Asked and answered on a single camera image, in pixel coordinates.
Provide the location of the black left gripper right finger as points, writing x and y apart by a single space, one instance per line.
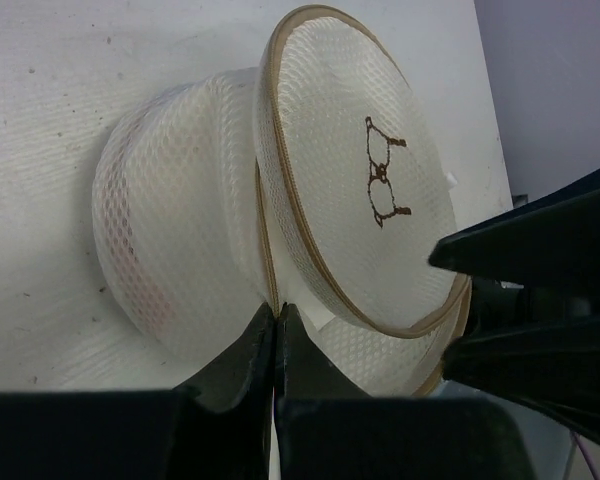
315 406

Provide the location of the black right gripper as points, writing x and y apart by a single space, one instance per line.
533 346

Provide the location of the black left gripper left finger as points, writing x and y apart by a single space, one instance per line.
223 428

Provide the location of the white mesh laundry bag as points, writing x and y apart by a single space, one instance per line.
311 179

